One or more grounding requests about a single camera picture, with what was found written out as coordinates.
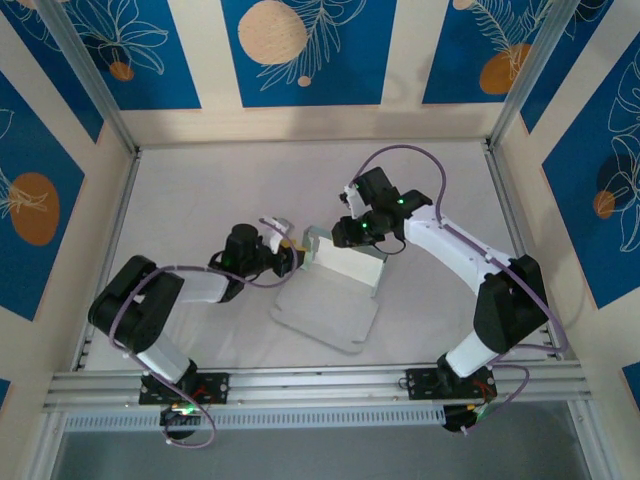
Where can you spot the aluminium mounting rail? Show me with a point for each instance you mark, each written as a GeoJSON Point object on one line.
{"type": "Point", "coordinates": [320, 385]}

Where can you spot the white and teal paper box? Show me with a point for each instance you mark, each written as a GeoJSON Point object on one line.
{"type": "Point", "coordinates": [325, 310]}

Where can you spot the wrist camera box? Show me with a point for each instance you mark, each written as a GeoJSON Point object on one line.
{"type": "Point", "coordinates": [275, 235]}
{"type": "Point", "coordinates": [356, 200]}

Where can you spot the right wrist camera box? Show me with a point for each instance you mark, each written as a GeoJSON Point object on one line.
{"type": "Point", "coordinates": [356, 200]}

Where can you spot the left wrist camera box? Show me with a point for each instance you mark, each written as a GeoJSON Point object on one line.
{"type": "Point", "coordinates": [275, 235]}

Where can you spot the aluminium table side rail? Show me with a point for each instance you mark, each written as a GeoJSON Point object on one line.
{"type": "Point", "coordinates": [500, 190]}
{"type": "Point", "coordinates": [112, 240]}

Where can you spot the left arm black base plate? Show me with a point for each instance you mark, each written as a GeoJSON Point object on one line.
{"type": "Point", "coordinates": [215, 387]}

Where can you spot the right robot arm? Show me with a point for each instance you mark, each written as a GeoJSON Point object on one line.
{"type": "Point", "coordinates": [507, 305]}

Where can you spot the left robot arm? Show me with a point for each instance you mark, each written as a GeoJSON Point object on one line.
{"type": "Point", "coordinates": [135, 310]}

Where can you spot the aluminium frame post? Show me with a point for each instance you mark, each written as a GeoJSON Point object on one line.
{"type": "Point", "coordinates": [530, 75]}
{"type": "Point", "coordinates": [85, 75]}

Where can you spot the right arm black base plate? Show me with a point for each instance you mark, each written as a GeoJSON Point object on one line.
{"type": "Point", "coordinates": [422, 384]}

